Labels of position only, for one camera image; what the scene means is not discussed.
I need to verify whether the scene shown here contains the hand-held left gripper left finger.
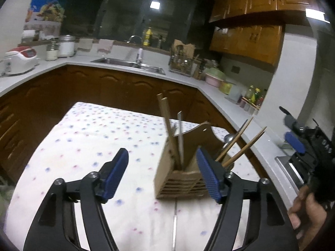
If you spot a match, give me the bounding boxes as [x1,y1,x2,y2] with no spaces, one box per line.
[22,148,129,251]

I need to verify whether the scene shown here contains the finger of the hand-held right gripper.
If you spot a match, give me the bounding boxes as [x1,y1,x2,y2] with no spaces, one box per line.
[284,131,307,155]

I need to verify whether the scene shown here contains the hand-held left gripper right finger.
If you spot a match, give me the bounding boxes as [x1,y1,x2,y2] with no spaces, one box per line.
[196,147,299,251]

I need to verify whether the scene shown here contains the wooden utensil holder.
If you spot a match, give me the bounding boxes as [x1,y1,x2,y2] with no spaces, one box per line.
[153,121,223,200]

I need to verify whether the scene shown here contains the metal utensil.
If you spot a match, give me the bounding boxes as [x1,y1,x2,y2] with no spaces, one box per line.
[177,111,185,169]

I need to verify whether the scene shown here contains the wooden chopstick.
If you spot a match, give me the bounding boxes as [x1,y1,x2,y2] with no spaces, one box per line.
[222,126,268,167]
[215,116,255,162]

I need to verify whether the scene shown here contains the wooden utensil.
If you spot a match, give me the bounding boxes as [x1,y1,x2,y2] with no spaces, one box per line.
[157,93,181,168]

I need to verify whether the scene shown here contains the person's right hand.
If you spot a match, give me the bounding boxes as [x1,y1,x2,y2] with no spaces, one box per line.
[287,184,331,241]

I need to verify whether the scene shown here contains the stainless steel tray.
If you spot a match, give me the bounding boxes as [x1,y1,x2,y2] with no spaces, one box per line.
[274,155,299,189]

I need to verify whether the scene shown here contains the dotted white tablecloth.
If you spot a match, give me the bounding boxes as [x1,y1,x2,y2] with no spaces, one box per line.
[8,101,262,251]

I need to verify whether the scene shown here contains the metal spoon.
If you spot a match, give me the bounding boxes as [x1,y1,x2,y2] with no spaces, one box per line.
[223,133,237,147]

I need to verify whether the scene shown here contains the spice jar rack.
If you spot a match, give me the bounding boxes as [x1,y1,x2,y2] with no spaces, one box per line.
[239,97,262,115]

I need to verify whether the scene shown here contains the translucent pitcher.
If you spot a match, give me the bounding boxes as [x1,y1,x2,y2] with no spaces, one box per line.
[225,84,244,103]

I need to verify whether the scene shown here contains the lower wooden cabinets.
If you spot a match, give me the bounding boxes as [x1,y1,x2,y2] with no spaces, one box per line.
[0,64,262,189]

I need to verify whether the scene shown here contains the wooden cabinets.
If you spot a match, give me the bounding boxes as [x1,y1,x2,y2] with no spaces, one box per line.
[208,0,318,67]
[0,64,262,189]

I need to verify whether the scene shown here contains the green mug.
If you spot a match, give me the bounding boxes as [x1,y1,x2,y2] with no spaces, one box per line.
[219,81,233,94]

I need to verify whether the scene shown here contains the pink basin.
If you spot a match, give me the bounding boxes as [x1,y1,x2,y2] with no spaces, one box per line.
[205,74,225,87]

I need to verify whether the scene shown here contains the stainless steel sink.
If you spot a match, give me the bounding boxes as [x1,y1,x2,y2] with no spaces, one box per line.
[90,57,166,76]

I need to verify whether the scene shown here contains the upper wooden cabinets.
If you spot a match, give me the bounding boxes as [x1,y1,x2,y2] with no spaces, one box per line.
[208,0,318,67]

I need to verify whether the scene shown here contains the metal dish rack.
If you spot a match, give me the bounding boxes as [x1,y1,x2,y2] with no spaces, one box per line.
[168,39,197,77]

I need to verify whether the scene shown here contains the chrome faucet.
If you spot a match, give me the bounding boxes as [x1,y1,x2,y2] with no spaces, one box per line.
[127,35,144,64]

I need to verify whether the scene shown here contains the pink hanging cloth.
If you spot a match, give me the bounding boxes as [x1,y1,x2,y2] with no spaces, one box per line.
[97,39,114,54]

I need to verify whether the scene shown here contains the wooden cutting board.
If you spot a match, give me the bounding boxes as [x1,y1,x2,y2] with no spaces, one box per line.
[173,39,196,55]

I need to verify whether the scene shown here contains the white hanging cloth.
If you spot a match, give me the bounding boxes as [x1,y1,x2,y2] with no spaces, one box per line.
[76,38,93,53]

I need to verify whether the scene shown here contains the white cooker pot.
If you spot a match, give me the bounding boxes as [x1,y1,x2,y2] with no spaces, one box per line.
[58,35,77,58]

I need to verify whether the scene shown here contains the glass jar with lid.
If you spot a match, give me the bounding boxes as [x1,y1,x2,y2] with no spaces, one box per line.
[45,40,59,61]

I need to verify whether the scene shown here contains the red white rice cooker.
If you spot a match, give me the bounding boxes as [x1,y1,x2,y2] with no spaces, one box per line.
[0,46,40,77]

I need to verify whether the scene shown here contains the dark kitchen window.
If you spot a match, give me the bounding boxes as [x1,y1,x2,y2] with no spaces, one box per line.
[60,0,218,51]

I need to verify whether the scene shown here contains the paper towel roll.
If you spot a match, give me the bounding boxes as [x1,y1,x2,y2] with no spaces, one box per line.
[22,29,36,43]

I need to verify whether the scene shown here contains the fruit beach wall poster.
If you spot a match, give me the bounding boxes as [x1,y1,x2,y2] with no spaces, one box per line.
[22,0,76,42]

